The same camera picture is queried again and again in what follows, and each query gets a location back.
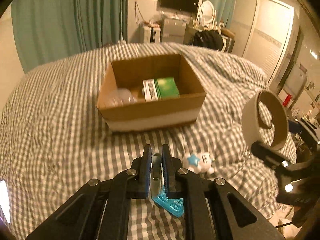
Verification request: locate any black backpack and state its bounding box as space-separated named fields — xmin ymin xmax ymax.
xmin=191 ymin=30 xmax=224 ymax=51

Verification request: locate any white star plush toy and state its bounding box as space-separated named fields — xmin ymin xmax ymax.
xmin=183 ymin=152 xmax=215 ymax=175

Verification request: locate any white oval vanity mirror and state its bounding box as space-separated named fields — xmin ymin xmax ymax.
xmin=197 ymin=0 xmax=216 ymax=27

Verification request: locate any blue plastic package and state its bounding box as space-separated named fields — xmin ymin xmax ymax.
xmin=152 ymin=190 xmax=184 ymax=218

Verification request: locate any green curtain left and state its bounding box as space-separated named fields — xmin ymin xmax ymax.
xmin=11 ymin=0 xmax=127 ymax=73

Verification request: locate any brown cardboard box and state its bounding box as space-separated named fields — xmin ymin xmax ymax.
xmin=97 ymin=54 xmax=206 ymax=132

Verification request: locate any clear bottle red label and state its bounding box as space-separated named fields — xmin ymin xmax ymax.
xmin=105 ymin=88 xmax=136 ymax=107

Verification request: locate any white smartphone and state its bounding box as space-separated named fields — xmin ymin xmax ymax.
xmin=0 ymin=180 xmax=11 ymax=224

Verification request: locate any grey small refrigerator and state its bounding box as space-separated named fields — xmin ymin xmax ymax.
xmin=161 ymin=18 xmax=186 ymax=44

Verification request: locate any grey checked bed quilt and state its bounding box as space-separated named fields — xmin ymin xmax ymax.
xmin=1 ymin=43 xmax=280 ymax=239

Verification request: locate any white louvred wardrobe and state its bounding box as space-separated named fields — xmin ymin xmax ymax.
xmin=230 ymin=0 xmax=298 ymax=83

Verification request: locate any black wall television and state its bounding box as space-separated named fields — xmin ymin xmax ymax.
xmin=160 ymin=0 xmax=199 ymax=14

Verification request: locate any grey tape roll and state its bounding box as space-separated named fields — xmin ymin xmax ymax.
xmin=241 ymin=89 xmax=289 ymax=150

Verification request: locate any white drawer cabinet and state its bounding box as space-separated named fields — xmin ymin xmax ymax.
xmin=140 ymin=25 xmax=161 ymax=43

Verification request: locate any green white medicine box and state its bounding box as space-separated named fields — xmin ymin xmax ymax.
xmin=143 ymin=77 xmax=180 ymax=101

